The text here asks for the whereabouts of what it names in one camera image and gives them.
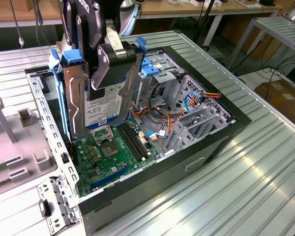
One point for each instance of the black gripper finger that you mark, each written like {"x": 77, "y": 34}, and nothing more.
{"x": 113, "y": 71}

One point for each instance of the hard disk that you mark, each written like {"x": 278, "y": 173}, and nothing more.
{"x": 76, "y": 110}

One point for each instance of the metal disk bay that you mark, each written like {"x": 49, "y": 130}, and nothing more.
{"x": 204, "y": 123}

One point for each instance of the metal drive cage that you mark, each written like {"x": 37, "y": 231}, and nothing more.
{"x": 162, "y": 81}

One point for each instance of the small cardboard box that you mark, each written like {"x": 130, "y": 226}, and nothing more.
{"x": 30, "y": 5}

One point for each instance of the black RAM slot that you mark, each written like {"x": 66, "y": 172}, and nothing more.
{"x": 131, "y": 143}
{"x": 137, "y": 143}

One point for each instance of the CPU socket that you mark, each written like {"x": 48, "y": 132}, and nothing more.
{"x": 110, "y": 149}

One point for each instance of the green motherboard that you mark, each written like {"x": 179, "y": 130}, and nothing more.
{"x": 113, "y": 169}

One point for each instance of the white small box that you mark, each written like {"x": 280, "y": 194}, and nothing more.
{"x": 196, "y": 3}

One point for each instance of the blue expansion slot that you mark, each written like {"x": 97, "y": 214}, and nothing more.
{"x": 110, "y": 177}

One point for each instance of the black tripod stand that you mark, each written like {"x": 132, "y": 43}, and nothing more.
{"x": 206, "y": 19}

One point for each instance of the grey parts rack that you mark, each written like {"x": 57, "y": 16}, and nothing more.
{"x": 27, "y": 142}

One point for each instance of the black open PC case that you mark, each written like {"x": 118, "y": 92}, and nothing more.
{"x": 162, "y": 182}

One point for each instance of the metal slatted side table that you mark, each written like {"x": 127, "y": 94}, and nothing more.
{"x": 273, "y": 27}

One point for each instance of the brown cardboard box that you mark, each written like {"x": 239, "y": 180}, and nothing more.
{"x": 280, "y": 98}

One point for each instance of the blue plastic drive bracket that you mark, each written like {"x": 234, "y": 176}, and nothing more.
{"x": 150, "y": 71}

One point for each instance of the wooden desk white frame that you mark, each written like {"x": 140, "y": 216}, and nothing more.
{"x": 162, "y": 8}

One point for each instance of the metal rear slot bracket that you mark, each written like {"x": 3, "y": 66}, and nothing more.
{"x": 56, "y": 196}

